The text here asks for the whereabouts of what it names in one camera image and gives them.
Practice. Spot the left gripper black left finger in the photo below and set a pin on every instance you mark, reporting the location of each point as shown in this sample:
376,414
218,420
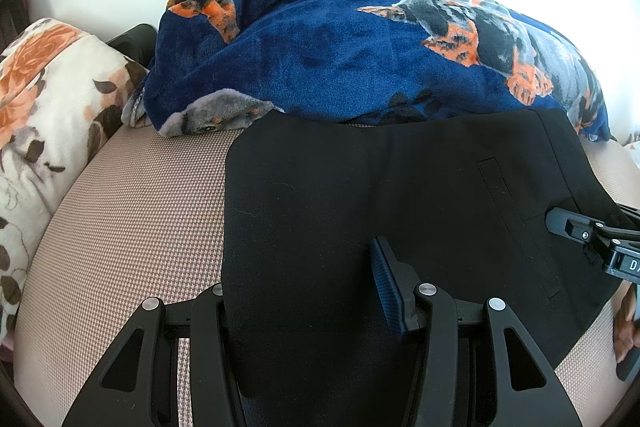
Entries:
135,382

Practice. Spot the black pants with orange lining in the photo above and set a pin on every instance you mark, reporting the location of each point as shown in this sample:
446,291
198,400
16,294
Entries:
462,200

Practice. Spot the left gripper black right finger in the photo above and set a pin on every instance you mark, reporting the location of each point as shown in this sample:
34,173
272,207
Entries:
473,364

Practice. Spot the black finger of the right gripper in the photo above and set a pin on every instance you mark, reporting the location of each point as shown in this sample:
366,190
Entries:
580,228

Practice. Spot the dark wooden headboard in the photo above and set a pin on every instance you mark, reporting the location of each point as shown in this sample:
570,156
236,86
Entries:
14,19

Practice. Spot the white orange floral pillow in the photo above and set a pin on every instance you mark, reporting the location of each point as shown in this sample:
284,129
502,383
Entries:
62,95

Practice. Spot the right hand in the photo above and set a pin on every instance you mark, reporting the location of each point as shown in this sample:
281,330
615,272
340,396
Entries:
626,328

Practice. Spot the blue dog print blanket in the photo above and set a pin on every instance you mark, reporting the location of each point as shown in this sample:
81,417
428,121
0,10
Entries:
222,64

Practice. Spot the black object behind pillow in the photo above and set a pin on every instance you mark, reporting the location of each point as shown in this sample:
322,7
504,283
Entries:
138,43

